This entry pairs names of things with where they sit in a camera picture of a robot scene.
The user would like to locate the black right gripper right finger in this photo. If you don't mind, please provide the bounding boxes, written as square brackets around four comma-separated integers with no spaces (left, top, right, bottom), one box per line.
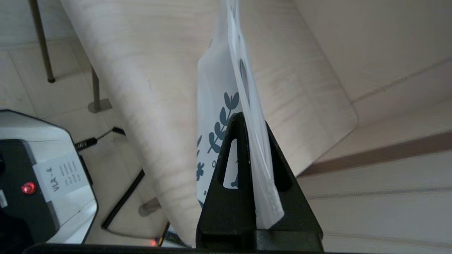
[257,122,323,252]

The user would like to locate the black coiled power cable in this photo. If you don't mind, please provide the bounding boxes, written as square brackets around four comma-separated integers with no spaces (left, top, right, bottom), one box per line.
[74,126,170,247]

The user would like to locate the white leaf-print zip pouch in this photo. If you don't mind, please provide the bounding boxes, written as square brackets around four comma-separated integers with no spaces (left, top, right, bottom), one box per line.
[196,0,285,230]

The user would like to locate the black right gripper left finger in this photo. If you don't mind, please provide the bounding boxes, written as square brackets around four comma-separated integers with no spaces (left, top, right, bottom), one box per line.
[196,112,257,252]

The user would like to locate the white black robot base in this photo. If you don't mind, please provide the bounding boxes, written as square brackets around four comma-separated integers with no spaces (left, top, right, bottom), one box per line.
[0,109,99,244]

